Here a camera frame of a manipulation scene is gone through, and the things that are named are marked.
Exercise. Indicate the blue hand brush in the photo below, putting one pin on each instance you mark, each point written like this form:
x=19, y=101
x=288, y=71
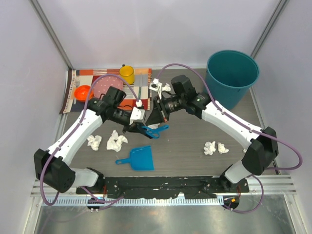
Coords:
x=156, y=130

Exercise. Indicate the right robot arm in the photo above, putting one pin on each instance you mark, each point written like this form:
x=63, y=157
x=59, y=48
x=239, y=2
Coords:
x=261, y=150

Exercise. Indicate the orange bowl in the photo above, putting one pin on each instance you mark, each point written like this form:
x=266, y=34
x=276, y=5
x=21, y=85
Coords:
x=83, y=92

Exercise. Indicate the teal plastic bin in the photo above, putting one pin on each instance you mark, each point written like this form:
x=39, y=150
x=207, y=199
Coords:
x=229, y=75

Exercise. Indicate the fork on placemat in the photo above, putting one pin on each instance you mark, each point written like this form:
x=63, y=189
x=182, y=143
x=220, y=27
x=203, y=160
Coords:
x=77, y=84

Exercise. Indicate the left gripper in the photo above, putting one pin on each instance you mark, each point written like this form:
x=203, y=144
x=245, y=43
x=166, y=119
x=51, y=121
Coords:
x=135, y=127

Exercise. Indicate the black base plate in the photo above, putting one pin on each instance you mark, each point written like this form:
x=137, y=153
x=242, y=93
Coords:
x=166, y=187

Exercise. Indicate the blue dustpan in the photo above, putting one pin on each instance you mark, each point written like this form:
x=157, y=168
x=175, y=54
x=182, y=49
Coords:
x=140, y=159

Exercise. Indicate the crumpled paper right two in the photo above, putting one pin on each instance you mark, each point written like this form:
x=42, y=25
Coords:
x=221, y=148

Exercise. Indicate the pink dotted plate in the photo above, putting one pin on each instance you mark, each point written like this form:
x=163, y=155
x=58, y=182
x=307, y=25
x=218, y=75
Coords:
x=102, y=86

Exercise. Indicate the colourful striped placemat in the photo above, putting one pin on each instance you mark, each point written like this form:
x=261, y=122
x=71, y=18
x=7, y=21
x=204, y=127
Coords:
x=80, y=81

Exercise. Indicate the crumpled paper right one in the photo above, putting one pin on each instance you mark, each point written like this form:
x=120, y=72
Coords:
x=209, y=148

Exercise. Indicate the paper scrap near placemat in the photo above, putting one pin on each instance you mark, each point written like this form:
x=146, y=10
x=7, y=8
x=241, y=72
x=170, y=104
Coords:
x=166, y=88

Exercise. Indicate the white cable duct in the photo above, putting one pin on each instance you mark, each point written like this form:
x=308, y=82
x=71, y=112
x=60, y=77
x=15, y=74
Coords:
x=179, y=201

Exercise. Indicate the large paper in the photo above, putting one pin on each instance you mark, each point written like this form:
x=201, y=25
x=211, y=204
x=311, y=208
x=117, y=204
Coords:
x=115, y=141

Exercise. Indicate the small crumpled paper far left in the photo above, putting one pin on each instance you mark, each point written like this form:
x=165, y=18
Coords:
x=94, y=142

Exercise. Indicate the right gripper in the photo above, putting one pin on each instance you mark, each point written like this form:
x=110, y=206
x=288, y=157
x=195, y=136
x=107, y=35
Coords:
x=159, y=112

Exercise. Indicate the yellow cup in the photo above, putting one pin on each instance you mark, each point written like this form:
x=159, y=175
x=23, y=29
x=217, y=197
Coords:
x=127, y=73

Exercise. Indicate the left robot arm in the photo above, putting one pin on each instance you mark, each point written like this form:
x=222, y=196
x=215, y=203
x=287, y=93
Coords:
x=52, y=166

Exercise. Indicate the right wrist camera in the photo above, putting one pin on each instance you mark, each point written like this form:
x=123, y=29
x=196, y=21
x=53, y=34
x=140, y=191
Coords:
x=156, y=86

